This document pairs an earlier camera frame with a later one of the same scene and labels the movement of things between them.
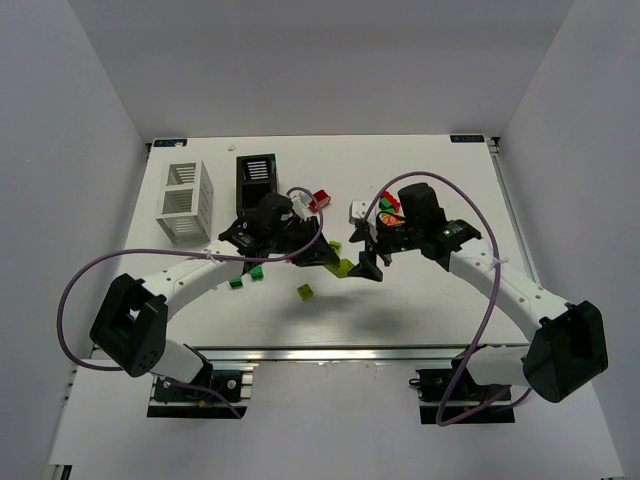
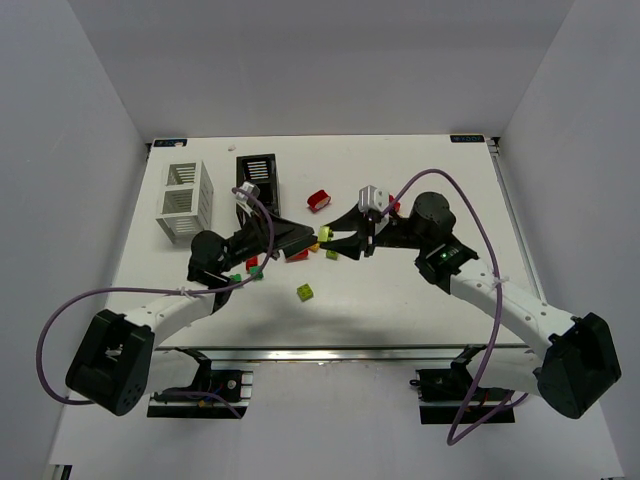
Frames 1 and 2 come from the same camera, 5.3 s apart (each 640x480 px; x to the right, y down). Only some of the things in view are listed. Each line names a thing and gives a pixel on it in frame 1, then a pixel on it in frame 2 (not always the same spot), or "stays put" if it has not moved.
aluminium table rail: [358, 355] stays put
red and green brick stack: [389, 204] stays put
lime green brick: [342, 268] to [325, 234]
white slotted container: [187, 204] stays put
